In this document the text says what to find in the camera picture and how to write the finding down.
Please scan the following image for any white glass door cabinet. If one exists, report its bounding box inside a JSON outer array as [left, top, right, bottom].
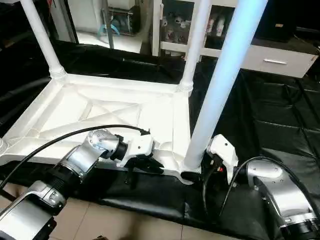
[[152, 0, 237, 59]]

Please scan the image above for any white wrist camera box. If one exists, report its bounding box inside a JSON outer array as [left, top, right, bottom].
[[206, 134, 240, 185], [117, 132, 156, 168]]

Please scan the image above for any black work mat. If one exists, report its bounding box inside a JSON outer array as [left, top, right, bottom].
[[0, 40, 320, 240]]

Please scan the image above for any white plastic table top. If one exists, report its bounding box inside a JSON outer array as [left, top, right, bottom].
[[0, 72, 202, 186]]

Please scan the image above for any white drawer unit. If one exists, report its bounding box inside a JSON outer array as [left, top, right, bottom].
[[240, 44, 319, 79]]

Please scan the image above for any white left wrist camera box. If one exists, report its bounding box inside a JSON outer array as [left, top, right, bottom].
[[117, 132, 156, 168]]

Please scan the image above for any storage rack with items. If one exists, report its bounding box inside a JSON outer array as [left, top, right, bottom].
[[97, 0, 141, 37]]

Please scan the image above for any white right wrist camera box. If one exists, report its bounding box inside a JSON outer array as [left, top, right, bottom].
[[206, 134, 240, 185]]

